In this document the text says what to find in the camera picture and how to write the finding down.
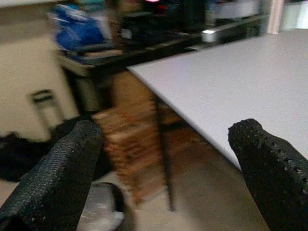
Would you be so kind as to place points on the wooden slatted rack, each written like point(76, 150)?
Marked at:
point(130, 144)

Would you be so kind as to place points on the clear plastic trash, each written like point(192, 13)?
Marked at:
point(98, 213)

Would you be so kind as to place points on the black round rubbish bin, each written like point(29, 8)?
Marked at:
point(118, 193)

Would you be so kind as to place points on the blue bag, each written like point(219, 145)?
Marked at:
point(77, 31)

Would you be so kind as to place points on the black table leg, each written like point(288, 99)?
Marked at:
point(167, 168)

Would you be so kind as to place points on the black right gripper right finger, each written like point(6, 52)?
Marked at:
point(276, 183)

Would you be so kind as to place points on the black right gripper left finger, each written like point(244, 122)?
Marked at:
point(48, 183)

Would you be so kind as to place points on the black backpack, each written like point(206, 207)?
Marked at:
point(14, 156)

